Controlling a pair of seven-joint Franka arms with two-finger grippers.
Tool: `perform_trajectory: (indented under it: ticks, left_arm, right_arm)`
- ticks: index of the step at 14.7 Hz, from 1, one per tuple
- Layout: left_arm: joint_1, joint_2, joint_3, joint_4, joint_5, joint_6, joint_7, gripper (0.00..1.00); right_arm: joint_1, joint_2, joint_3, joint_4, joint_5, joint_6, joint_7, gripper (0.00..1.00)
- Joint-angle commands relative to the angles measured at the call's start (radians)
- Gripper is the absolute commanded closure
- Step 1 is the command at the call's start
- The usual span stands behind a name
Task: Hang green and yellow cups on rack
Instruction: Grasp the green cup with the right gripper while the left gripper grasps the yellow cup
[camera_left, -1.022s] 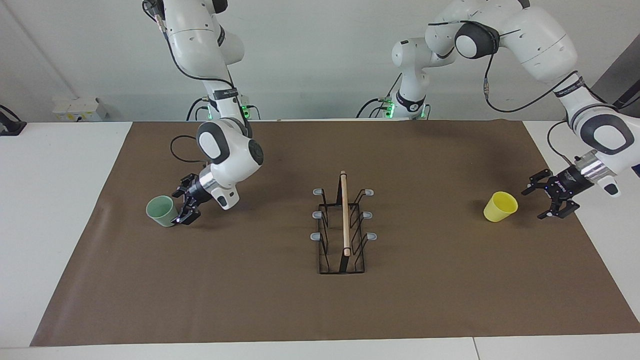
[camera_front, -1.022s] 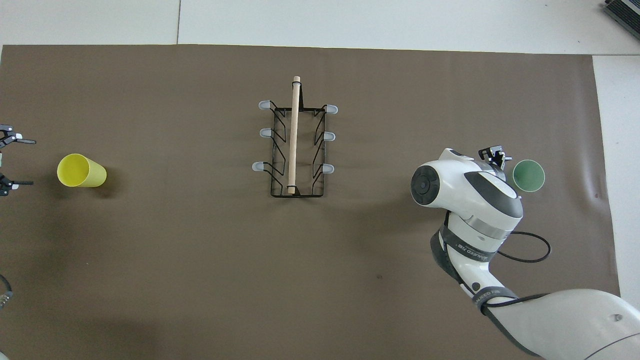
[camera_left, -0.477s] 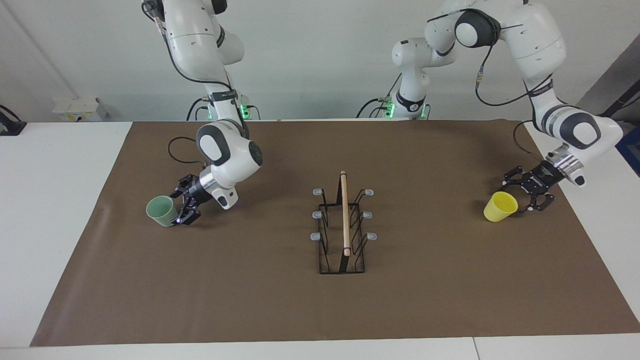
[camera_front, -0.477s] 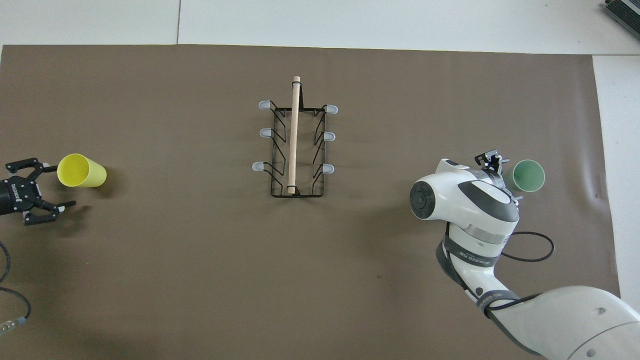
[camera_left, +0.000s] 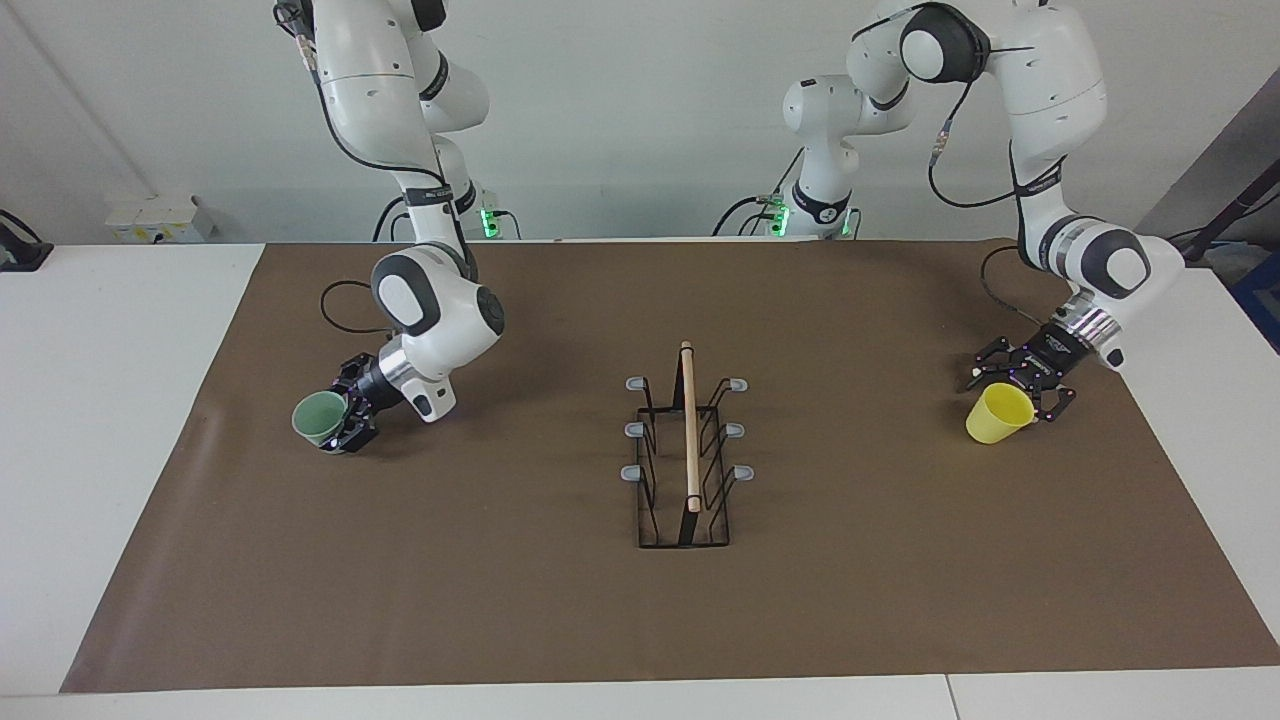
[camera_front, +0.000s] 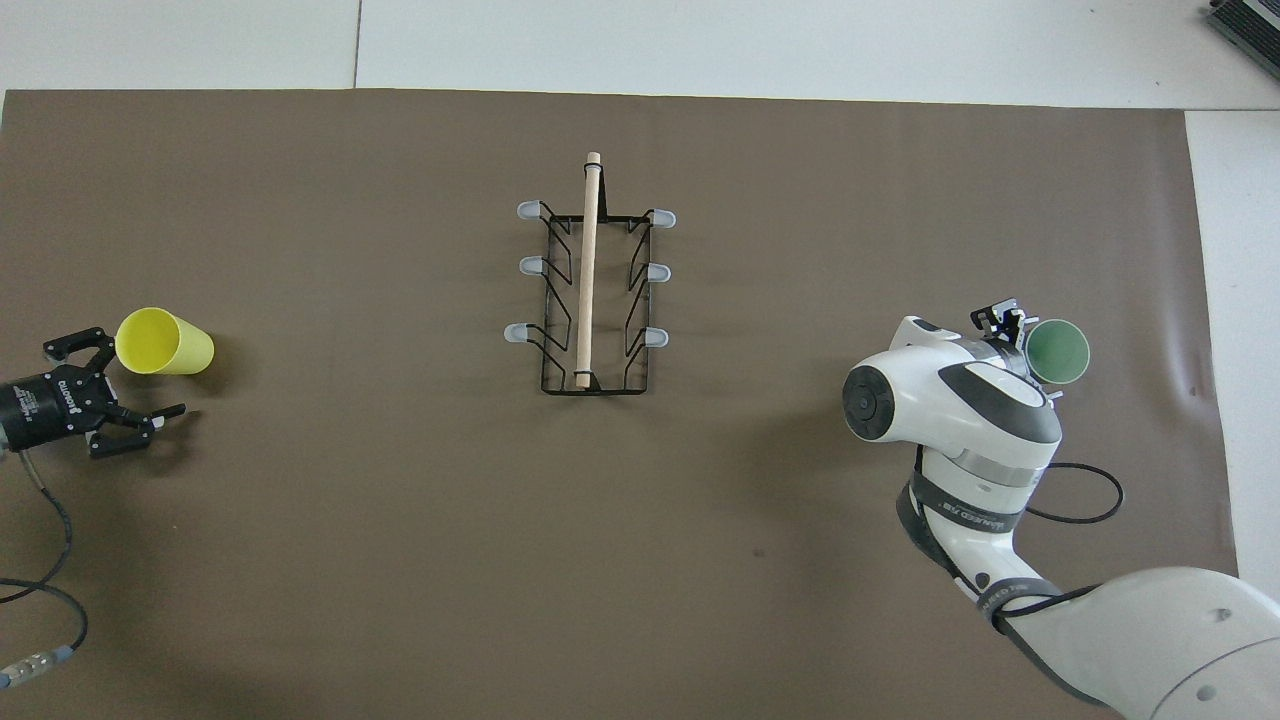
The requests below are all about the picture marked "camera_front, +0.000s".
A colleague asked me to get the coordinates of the black wire cup rack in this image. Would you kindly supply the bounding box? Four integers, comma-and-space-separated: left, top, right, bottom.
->
503, 152, 678, 397

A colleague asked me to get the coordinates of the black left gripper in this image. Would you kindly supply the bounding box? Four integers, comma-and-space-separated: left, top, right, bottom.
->
0, 326, 189, 460

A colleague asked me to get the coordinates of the grey ribbed electronic device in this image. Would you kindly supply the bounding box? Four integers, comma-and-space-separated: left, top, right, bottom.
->
1200, 0, 1280, 56

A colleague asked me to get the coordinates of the yellow plastic cup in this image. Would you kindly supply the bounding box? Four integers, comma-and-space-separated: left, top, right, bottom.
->
114, 306, 215, 377

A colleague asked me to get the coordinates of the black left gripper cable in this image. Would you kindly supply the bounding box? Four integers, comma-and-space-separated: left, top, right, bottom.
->
0, 450, 89, 691

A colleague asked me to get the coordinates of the pale green plastic cup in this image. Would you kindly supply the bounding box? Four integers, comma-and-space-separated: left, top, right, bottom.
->
1022, 318, 1092, 387

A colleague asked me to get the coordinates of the brown table mat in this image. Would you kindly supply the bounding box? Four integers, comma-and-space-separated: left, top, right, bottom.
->
0, 88, 1259, 720

